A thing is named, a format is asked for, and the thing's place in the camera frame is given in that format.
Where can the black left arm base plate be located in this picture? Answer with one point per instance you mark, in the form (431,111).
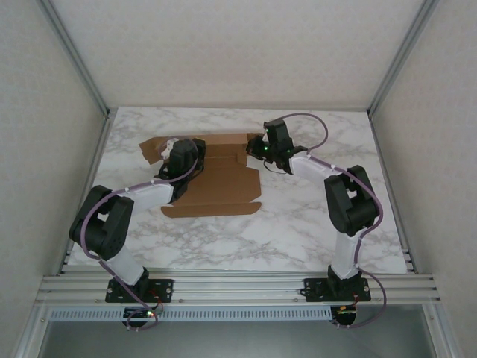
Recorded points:
(164,291)

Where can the aluminium frame post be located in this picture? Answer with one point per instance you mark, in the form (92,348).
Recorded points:
(400,56)
(74,56)

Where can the aluminium side rail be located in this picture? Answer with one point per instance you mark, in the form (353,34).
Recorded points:
(377,141)
(97,149)

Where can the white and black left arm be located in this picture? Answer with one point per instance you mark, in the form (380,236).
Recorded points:
(112,238)

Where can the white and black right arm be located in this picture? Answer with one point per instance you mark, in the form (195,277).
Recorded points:
(350,209)

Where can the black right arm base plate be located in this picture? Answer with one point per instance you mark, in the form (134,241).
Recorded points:
(316,291)

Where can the brown cardboard paper box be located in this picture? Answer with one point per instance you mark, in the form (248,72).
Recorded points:
(223,179)

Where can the aluminium mounting beam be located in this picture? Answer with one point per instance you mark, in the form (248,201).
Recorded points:
(238,291)

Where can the grey metal lower panel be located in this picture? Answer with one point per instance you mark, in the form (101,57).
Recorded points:
(238,339)

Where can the black controller board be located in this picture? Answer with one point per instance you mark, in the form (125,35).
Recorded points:
(344,315)
(139,314)

